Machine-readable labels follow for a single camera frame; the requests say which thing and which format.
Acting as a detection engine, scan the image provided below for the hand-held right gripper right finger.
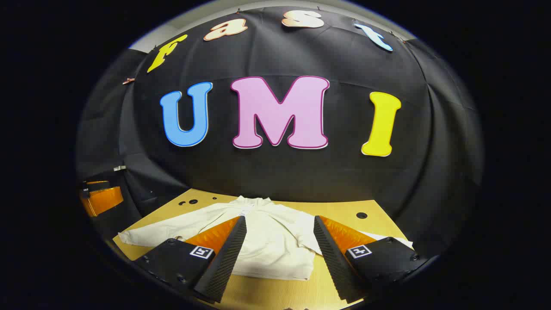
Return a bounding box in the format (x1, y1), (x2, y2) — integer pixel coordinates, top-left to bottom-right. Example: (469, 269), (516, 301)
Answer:
(313, 215), (429, 302)

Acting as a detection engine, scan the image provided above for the black backdrop cloth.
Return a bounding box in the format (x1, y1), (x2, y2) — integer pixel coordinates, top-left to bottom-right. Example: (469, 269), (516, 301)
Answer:
(77, 5), (485, 259)

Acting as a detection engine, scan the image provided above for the white sweatshirt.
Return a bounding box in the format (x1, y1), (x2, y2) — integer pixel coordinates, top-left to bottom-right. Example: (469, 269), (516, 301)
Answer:
(118, 195), (414, 281)

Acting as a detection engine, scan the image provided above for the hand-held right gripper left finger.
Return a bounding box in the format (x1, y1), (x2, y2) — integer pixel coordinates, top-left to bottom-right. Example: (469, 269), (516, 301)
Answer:
(133, 215), (248, 304)

